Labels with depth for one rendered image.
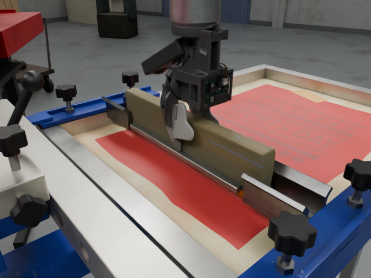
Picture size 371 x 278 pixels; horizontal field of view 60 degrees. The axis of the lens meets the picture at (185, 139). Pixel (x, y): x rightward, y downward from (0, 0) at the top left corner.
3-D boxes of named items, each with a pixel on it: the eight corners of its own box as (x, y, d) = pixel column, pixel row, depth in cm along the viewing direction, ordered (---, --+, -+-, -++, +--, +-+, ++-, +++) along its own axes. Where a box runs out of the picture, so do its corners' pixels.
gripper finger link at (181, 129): (183, 164, 52) (191, 110, 48) (162, 150, 56) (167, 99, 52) (197, 160, 54) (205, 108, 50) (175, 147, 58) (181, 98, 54)
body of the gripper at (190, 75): (197, 116, 47) (199, 31, 42) (162, 100, 53) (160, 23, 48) (232, 103, 52) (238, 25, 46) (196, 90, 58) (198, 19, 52)
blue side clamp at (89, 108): (150, 109, 89) (148, 85, 86) (160, 114, 86) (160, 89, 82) (40, 142, 72) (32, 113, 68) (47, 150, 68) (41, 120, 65)
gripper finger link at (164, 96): (163, 128, 52) (169, 75, 49) (157, 126, 53) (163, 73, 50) (185, 125, 55) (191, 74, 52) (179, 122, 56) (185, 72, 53)
